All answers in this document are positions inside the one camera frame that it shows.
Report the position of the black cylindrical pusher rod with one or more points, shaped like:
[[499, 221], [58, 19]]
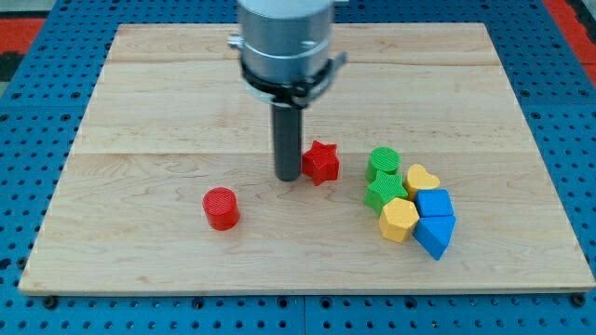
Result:
[[287, 140]]

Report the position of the red cylinder block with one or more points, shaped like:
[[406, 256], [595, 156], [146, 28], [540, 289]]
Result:
[[221, 208]]

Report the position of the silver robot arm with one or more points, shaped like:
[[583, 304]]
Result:
[[284, 56]]

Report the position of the red star block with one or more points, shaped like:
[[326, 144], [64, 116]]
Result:
[[321, 162]]

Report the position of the green star block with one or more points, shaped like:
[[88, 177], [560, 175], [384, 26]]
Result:
[[384, 189]]

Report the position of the green cylinder block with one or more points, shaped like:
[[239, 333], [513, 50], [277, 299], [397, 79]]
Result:
[[382, 159]]

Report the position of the light wooden board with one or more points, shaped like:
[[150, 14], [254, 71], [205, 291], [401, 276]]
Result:
[[170, 119]]

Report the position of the yellow heart block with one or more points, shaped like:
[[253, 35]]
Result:
[[418, 178]]

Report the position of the yellow hexagon block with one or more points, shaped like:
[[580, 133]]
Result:
[[398, 219]]

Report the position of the blue cube block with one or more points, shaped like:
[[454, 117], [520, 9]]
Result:
[[434, 203]]

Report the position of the blue triangle block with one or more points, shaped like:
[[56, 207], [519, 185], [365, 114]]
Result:
[[434, 234]]

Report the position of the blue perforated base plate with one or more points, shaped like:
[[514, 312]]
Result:
[[48, 94]]

